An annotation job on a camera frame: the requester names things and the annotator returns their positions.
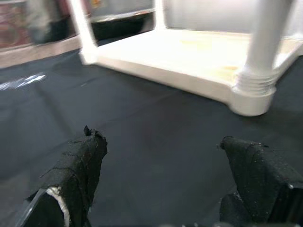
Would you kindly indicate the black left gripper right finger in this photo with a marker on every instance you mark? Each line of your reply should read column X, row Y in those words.
column 265, row 184

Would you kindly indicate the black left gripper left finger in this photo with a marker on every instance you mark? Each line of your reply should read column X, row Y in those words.
column 75, row 170

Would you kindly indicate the white plastic children table top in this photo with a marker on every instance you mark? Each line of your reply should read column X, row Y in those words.
column 177, row 54

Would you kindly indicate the black tablecloth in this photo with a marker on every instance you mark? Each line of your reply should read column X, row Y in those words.
column 142, row 153

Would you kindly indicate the clear adhesive tape patch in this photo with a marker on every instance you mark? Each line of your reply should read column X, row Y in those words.
column 21, row 81

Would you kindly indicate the beige covered low bench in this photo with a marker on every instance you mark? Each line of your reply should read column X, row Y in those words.
column 35, row 53

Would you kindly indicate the black plastic bag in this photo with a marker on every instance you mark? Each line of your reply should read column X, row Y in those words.
column 59, row 30

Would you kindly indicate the black wok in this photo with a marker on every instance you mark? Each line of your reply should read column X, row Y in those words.
column 118, row 28

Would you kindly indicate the red printed food box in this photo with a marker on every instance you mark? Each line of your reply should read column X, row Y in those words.
column 11, row 26

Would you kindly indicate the clear plastic storage box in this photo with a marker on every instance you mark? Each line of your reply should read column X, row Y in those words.
column 123, row 6

